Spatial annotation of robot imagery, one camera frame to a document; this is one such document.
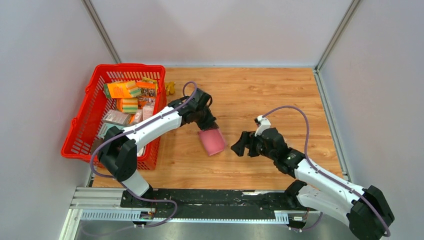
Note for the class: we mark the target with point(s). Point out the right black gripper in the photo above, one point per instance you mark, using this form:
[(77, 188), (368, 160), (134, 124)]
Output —
[(248, 139)]

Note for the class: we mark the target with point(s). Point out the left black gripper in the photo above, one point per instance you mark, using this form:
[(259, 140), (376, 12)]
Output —
[(210, 124)]

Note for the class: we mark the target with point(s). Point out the pink paper box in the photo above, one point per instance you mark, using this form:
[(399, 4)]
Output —
[(212, 140)]

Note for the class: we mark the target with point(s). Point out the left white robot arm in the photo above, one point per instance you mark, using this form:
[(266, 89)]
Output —
[(118, 152)]

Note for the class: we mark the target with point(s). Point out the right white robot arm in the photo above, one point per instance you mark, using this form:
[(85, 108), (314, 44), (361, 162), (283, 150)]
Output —
[(364, 210)]

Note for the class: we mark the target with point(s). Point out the yellow banana toy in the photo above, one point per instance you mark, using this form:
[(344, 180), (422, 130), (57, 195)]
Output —
[(170, 88)]

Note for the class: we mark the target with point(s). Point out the orange green sponge pack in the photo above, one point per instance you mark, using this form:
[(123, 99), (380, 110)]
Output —
[(121, 90)]

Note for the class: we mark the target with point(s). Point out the teal snack packet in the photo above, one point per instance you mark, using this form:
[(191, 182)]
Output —
[(103, 129)]

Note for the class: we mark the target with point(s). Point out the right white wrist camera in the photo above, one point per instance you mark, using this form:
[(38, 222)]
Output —
[(262, 124)]

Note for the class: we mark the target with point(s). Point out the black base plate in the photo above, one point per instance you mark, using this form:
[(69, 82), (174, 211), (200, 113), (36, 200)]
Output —
[(222, 204)]

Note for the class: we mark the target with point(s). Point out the aluminium frame rail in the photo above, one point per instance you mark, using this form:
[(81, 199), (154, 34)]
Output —
[(104, 204)]

